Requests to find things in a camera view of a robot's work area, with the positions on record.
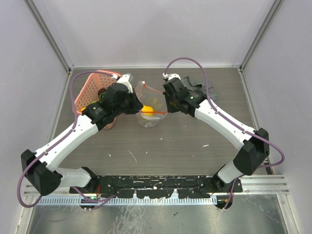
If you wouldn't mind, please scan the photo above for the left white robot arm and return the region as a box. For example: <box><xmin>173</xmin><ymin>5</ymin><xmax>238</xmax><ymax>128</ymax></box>
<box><xmin>21</xmin><ymin>81</ymin><xmax>143</xmax><ymax>196</ymax></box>

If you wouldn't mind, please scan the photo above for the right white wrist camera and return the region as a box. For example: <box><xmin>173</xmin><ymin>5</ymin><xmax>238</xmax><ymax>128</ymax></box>
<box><xmin>162</xmin><ymin>73</ymin><xmax>181</xmax><ymax>81</ymax></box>

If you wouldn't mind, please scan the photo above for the clear zip top bag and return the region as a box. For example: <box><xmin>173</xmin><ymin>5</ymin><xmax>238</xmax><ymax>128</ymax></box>
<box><xmin>135</xmin><ymin>81</ymin><xmax>168</xmax><ymax>128</ymax></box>

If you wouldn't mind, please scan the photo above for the pink plastic basket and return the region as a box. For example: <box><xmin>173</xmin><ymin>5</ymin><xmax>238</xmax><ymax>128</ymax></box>
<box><xmin>72</xmin><ymin>70</ymin><xmax>121</xmax><ymax>117</ymax></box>

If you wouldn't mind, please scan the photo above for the right aluminium frame post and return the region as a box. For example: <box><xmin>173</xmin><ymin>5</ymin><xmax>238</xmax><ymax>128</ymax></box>
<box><xmin>239</xmin><ymin>0</ymin><xmax>284</xmax><ymax>72</ymax></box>

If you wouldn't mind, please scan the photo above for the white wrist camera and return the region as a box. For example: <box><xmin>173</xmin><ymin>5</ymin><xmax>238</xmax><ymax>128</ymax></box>
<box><xmin>112</xmin><ymin>74</ymin><xmax>133</xmax><ymax>93</ymax></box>
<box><xmin>162</xmin><ymin>73</ymin><xmax>181</xmax><ymax>81</ymax></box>

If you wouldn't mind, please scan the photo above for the slotted cable duct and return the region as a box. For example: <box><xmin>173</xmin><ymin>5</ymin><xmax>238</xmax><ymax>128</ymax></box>
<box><xmin>38</xmin><ymin>196</ymin><xmax>217</xmax><ymax>206</ymax></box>

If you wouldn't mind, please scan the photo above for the aluminium frame post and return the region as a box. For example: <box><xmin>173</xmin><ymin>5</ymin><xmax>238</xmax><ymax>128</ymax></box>
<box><xmin>24</xmin><ymin>0</ymin><xmax>73</xmax><ymax>73</ymax></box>
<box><xmin>239</xmin><ymin>0</ymin><xmax>284</xmax><ymax>72</ymax></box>

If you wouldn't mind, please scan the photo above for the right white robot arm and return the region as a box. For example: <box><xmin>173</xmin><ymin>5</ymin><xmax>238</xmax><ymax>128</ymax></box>
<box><xmin>163</xmin><ymin>77</ymin><xmax>270</xmax><ymax>192</ymax></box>

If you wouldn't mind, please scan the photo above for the left aluminium frame post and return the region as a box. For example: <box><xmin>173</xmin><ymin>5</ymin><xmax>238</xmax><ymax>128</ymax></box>
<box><xmin>24</xmin><ymin>0</ymin><xmax>73</xmax><ymax>73</ymax></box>

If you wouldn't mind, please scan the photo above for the yellow pear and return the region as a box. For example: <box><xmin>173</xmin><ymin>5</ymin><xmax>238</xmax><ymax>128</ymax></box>
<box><xmin>140</xmin><ymin>105</ymin><xmax>154</xmax><ymax>117</ymax></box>

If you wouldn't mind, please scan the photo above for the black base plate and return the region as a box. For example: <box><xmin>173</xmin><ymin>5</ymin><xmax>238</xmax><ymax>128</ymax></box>
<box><xmin>78</xmin><ymin>175</ymin><xmax>243</xmax><ymax>199</ymax></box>

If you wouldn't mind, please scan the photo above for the green apple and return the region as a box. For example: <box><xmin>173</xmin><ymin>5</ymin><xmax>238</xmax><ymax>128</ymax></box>
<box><xmin>97</xmin><ymin>98</ymin><xmax>104</xmax><ymax>105</ymax></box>

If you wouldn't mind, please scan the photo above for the grey cloth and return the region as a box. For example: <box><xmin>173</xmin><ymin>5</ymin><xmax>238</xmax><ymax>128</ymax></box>
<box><xmin>181</xmin><ymin>76</ymin><xmax>217</xmax><ymax>101</ymax></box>

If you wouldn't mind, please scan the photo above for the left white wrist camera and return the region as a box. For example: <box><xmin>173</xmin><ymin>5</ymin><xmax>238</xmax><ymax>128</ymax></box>
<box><xmin>112</xmin><ymin>74</ymin><xmax>133</xmax><ymax>93</ymax></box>

